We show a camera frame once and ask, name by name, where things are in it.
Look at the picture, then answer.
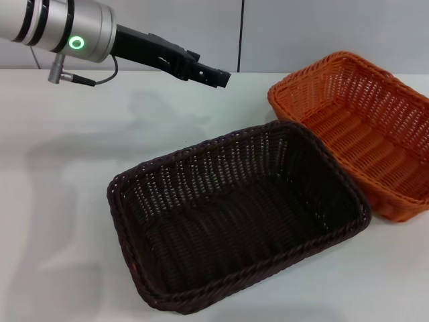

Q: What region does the orange wicker basket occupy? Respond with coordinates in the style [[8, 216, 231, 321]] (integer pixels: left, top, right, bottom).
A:
[[267, 50, 429, 224]]

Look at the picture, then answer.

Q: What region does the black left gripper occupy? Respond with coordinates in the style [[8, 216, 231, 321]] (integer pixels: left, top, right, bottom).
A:
[[112, 23, 232, 90]]

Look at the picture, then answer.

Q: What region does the left arm cable with connector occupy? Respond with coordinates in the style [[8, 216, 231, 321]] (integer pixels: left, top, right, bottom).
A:
[[46, 53, 119, 87]]

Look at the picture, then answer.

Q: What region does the dark brown wicker basket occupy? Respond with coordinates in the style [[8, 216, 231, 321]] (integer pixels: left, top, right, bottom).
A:
[[106, 120, 373, 307]]

